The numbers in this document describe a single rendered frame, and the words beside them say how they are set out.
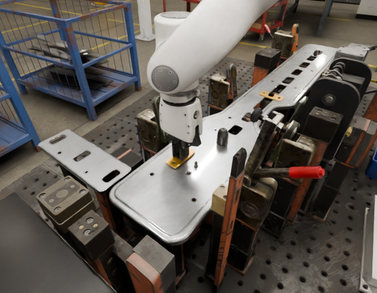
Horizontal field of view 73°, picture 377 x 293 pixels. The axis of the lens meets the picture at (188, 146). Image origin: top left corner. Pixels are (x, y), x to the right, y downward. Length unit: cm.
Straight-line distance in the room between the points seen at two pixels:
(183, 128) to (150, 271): 36
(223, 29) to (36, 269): 48
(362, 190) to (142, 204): 88
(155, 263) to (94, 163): 46
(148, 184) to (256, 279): 43
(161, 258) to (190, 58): 28
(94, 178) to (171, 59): 37
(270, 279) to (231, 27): 68
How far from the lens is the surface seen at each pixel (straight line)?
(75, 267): 50
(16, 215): 62
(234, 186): 43
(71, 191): 57
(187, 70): 41
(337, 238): 100
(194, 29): 40
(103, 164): 69
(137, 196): 60
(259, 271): 85
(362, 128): 78
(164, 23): 48
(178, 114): 56
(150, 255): 29
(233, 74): 95
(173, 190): 60
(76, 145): 78
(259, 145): 48
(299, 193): 85
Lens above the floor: 145
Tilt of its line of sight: 40 degrees down
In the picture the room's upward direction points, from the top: straight up
